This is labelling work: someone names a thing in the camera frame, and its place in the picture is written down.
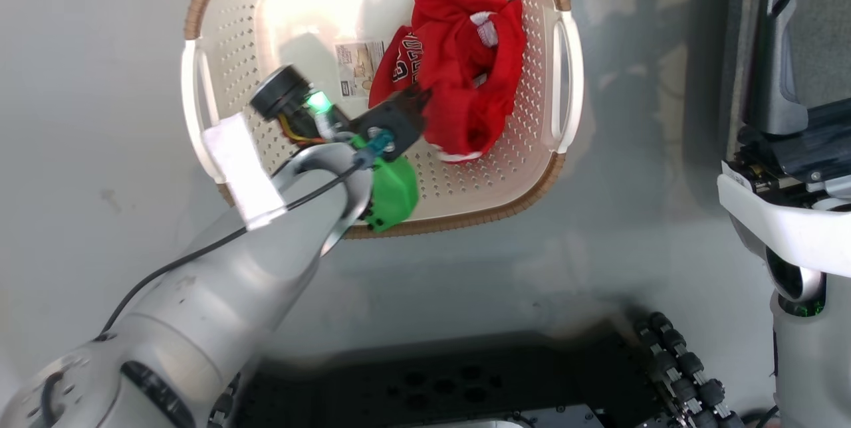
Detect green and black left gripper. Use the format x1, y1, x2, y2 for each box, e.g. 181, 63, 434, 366
349, 86, 434, 234

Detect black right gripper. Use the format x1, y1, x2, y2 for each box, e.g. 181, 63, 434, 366
735, 0, 851, 193

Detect red jersey garment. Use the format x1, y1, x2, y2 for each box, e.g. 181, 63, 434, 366
368, 0, 527, 163

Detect paper label sticker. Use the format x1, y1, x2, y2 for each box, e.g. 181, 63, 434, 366
334, 41, 386, 98

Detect cream perforated laundry basket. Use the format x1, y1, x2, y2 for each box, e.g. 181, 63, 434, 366
181, 0, 586, 240

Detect white tape strip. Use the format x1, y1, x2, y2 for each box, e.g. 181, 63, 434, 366
201, 112, 288, 231

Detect thin black cable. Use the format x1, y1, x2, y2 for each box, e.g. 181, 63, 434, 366
100, 163, 363, 339

